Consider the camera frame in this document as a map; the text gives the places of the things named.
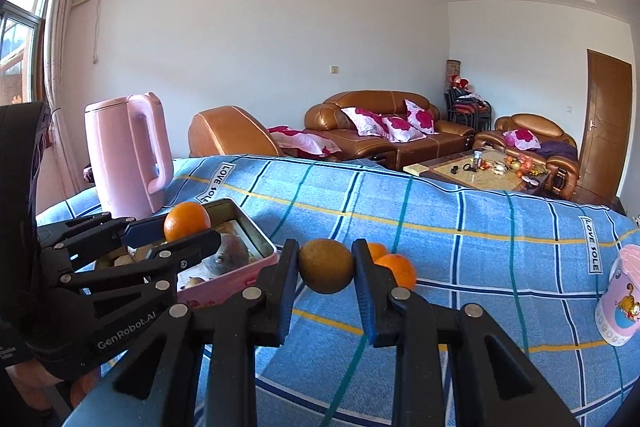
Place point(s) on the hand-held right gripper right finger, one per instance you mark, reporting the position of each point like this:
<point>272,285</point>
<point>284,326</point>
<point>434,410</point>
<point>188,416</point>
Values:
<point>367,307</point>

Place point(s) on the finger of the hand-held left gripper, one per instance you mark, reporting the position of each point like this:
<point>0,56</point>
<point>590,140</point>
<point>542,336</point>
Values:
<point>145,229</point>
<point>195,247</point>

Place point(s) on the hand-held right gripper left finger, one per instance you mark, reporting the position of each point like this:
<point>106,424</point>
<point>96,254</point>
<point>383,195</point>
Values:
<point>287,292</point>

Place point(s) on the small orange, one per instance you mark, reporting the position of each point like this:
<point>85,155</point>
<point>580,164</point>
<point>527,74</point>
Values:
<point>377,251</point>
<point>187,222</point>

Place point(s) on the yellowish brown round fruit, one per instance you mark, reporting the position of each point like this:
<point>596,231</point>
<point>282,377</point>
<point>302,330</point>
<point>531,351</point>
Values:
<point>325,267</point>

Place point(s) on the pink metal tin box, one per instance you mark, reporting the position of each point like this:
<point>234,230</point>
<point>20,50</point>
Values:
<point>235,279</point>

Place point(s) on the person's left hand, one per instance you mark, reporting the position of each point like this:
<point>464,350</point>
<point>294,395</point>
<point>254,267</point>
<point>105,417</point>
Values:
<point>30,372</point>

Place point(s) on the large orange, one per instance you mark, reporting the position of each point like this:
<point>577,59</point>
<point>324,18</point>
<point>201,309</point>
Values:
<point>397,269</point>

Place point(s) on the pink electric kettle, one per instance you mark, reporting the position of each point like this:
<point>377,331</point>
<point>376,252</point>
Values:
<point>120,157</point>

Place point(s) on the blue plaid blanket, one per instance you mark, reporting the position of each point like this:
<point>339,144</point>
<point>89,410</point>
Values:
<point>450,257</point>

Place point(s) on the brown leather chaise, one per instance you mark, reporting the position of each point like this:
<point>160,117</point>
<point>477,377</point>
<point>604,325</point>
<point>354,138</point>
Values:
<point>220,132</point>

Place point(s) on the pink floral throw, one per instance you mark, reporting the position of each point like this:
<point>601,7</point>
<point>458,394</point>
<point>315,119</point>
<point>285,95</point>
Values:
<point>305,139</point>

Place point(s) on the pale curtain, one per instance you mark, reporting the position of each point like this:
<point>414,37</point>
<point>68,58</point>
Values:
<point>62,57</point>

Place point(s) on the glass coffee table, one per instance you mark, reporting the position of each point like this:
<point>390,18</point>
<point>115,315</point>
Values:
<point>445,172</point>

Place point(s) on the window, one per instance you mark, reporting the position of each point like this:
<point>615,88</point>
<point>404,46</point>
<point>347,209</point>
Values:
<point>20,32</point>

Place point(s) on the brown leather sofa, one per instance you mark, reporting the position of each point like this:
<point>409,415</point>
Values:
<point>330,117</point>

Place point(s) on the pink floral pillow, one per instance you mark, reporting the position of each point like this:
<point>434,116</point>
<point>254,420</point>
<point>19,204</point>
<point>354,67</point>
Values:
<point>402,129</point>
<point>362,122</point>
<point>522,138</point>
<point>422,117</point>

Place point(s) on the pile of small table clutter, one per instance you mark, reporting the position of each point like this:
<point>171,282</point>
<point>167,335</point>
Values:
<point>510,167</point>

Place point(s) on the stack of dark chairs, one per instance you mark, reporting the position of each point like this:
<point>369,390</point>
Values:
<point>467,109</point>

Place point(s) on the brown leather armchair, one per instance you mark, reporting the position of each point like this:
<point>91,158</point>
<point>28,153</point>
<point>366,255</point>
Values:
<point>530,124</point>

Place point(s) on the purple blanket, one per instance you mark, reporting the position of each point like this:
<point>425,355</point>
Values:
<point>560,149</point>

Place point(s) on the pink cartoon cat cup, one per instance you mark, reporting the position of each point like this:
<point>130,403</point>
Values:
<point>617,307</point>

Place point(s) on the tall rolled mat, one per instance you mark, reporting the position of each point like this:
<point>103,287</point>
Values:
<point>453,72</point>

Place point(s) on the brown wooden door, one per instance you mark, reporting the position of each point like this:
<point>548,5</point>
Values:
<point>605,127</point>

